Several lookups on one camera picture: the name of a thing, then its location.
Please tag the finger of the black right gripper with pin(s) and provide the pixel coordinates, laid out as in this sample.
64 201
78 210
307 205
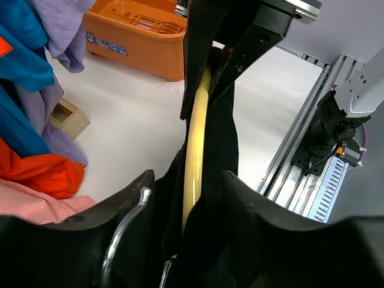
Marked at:
203 23
256 40

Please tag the orange t shirt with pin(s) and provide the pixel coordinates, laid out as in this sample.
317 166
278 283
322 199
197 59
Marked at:
50 173

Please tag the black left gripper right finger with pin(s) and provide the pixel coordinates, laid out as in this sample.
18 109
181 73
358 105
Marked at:
274 247

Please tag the yellow hanger with metal hook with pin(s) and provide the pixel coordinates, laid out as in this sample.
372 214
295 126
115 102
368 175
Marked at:
192 177

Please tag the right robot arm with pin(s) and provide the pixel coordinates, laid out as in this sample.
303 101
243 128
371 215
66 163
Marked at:
342 110

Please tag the wooden clothes rack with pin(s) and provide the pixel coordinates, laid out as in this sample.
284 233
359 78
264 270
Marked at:
68 118

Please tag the pink t shirt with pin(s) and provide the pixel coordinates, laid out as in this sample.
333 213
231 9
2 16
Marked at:
36 207

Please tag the blue t shirt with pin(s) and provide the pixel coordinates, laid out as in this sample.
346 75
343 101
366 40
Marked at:
23 64

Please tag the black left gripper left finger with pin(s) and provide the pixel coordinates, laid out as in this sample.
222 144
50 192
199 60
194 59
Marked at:
103 246

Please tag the aluminium mounting rail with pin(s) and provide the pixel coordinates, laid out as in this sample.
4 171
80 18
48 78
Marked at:
276 102

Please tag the white slotted cable duct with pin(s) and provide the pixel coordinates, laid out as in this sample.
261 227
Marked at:
329 188

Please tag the orange plastic basket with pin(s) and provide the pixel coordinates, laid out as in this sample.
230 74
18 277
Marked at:
146 35

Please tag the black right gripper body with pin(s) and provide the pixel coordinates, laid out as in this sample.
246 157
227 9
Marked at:
236 19

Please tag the black t shirt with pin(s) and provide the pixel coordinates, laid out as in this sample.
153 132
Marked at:
202 250

